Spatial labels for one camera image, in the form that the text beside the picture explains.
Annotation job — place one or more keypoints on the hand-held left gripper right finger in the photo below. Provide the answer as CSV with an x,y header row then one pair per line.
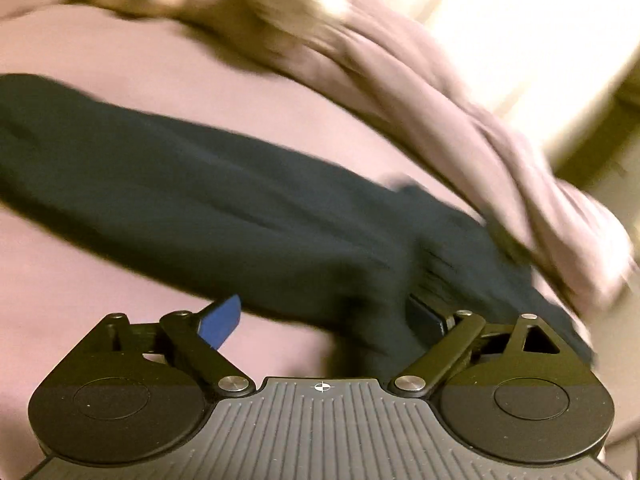
x,y
424,318

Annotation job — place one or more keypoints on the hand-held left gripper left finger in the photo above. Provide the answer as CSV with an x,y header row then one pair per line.
x,y
220,321

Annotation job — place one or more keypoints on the dark navy garment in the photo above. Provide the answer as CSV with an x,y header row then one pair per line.
x,y
200,200

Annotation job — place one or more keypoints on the pink plush duvet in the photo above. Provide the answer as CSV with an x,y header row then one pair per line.
x,y
425,110

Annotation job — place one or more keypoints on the pink bed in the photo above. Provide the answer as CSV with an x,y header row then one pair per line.
x,y
150,55

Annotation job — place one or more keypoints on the white wardrobe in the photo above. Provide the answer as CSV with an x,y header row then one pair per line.
x,y
525,35

